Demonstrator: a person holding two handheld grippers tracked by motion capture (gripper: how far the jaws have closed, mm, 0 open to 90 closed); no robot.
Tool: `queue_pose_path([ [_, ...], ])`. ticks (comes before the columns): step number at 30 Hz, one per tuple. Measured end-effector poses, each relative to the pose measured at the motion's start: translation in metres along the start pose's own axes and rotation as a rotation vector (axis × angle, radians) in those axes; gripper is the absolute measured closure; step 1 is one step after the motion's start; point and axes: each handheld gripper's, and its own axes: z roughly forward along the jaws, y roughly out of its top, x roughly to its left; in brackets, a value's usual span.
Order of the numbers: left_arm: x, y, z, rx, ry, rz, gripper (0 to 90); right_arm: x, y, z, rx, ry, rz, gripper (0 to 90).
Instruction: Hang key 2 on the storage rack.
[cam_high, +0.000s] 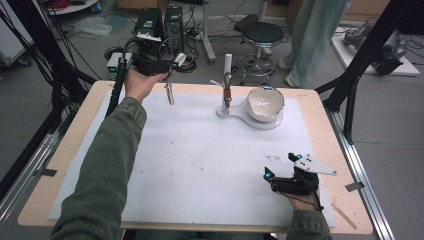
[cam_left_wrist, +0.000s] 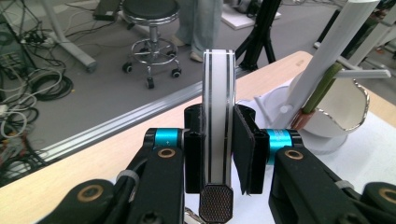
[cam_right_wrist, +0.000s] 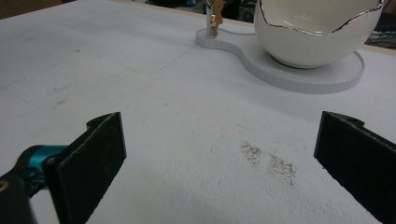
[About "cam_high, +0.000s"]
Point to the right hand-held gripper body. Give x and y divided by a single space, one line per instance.
300 185

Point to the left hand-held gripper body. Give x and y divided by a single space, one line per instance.
150 60

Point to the white key stand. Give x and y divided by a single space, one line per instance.
233 115

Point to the person's right hand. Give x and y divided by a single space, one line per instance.
305 202

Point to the person's left hand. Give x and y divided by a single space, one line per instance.
140 85

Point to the grey power supply box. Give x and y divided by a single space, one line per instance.
116 63

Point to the black computer tower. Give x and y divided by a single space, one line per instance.
174 28
150 21

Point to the wooden stick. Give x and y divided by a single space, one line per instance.
344 216

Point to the grey tape piece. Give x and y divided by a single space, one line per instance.
354 186
48 172

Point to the white eggshell-shaped bowl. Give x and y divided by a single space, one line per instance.
265 103

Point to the clear plastic sheet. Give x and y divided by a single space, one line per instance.
91 26

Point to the white table mat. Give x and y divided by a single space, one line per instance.
200 166

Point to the round white table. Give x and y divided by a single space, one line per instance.
71 6

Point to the black round stool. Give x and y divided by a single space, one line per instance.
262 33

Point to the white board with machine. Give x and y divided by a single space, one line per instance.
380 50

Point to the aluminium rail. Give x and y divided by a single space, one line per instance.
360 173
26 173

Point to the black metal frame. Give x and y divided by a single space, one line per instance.
363 56
50 66

